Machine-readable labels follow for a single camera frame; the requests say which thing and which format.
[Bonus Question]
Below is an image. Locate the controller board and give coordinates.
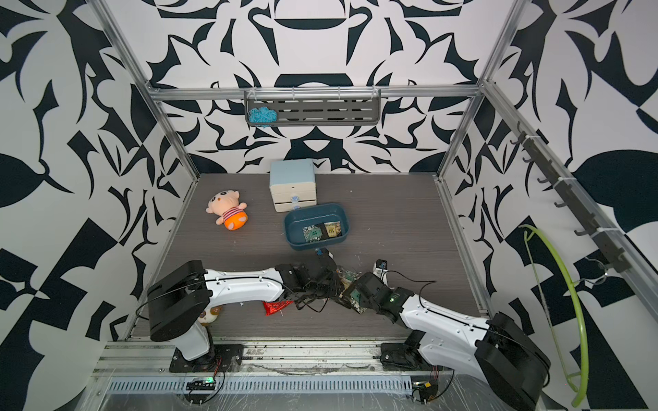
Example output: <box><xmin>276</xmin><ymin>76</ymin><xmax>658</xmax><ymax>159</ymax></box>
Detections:
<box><xmin>411</xmin><ymin>381</ymin><xmax>439</xmax><ymax>404</ymax></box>
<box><xmin>184</xmin><ymin>378</ymin><xmax>218</xmax><ymax>394</ymax></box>

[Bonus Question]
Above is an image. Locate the green hose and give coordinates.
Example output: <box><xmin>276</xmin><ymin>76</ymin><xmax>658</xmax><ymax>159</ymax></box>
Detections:
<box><xmin>520</xmin><ymin>223</ymin><xmax>590</xmax><ymax>408</ymax></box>

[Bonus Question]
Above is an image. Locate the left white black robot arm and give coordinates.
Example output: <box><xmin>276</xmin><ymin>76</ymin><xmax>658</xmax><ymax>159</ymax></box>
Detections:
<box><xmin>142</xmin><ymin>248</ymin><xmax>343</xmax><ymax>361</ymax></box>

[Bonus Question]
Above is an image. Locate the white blue drawer cabinet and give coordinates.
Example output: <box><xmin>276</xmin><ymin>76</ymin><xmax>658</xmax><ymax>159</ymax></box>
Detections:
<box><xmin>269</xmin><ymin>159</ymin><xmax>317</xmax><ymax>212</ymax></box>

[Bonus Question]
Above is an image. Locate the yellow label tea bag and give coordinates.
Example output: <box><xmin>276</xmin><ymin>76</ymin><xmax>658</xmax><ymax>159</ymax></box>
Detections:
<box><xmin>324</xmin><ymin>221</ymin><xmax>342</xmax><ymax>238</ymax></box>

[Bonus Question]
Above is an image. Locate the teal plastic storage box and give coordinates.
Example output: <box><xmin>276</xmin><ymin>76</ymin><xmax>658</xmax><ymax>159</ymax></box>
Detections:
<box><xmin>284</xmin><ymin>203</ymin><xmax>351</xmax><ymax>251</ymax></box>

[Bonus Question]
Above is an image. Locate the blue scrunchie bundle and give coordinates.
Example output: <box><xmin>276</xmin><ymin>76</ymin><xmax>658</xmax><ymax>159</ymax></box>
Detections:
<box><xmin>248</xmin><ymin>107</ymin><xmax>279</xmax><ymax>128</ymax></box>

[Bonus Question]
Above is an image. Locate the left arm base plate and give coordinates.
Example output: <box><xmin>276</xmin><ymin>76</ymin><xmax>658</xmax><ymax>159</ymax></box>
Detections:
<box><xmin>169</xmin><ymin>344</ymin><xmax>245</xmax><ymax>373</ymax></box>

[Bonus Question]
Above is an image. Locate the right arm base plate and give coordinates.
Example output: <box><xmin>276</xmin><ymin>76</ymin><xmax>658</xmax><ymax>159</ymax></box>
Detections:
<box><xmin>380</xmin><ymin>342</ymin><xmax>445</xmax><ymax>372</ymax></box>

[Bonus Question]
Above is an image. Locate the pink plush doll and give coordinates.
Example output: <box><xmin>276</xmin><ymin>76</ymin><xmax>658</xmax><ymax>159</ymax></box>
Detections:
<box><xmin>206</xmin><ymin>190</ymin><xmax>248</xmax><ymax>231</ymax></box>

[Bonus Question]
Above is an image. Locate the left controller board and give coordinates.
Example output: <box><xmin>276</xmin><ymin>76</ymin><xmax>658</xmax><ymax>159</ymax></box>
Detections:
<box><xmin>184</xmin><ymin>378</ymin><xmax>218</xmax><ymax>394</ymax></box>

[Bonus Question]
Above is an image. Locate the right controller board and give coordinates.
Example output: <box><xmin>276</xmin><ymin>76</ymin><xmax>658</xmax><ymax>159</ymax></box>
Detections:
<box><xmin>411</xmin><ymin>381</ymin><xmax>439</xmax><ymax>404</ymax></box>

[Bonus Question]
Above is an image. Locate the grey wall shelf rack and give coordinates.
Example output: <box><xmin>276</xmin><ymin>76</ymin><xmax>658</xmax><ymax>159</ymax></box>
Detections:
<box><xmin>243</xmin><ymin>87</ymin><xmax>382</xmax><ymax>127</ymax></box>

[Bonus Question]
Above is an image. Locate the white cable duct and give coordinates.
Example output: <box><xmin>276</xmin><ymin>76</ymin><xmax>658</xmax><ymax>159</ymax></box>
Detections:
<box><xmin>106</xmin><ymin>375</ymin><xmax>413</xmax><ymax>395</ymax></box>

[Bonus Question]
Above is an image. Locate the green label tea bag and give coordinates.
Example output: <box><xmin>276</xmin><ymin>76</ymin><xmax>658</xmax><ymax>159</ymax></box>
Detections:
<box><xmin>303</xmin><ymin>224</ymin><xmax>323</xmax><ymax>242</ymax></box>

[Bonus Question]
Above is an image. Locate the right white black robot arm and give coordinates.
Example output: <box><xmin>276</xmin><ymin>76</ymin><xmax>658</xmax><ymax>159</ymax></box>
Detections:
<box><xmin>337</xmin><ymin>272</ymin><xmax>550</xmax><ymax>410</ymax></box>

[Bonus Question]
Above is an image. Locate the brown white plush toy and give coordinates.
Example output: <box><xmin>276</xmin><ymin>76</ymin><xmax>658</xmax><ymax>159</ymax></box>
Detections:
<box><xmin>198</xmin><ymin>306</ymin><xmax>223</xmax><ymax>326</ymax></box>

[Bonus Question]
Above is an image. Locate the lower red tea bag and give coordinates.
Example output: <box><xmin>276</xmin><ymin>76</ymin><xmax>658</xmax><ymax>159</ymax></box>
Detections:
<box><xmin>263</xmin><ymin>301</ymin><xmax>292</xmax><ymax>316</ymax></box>

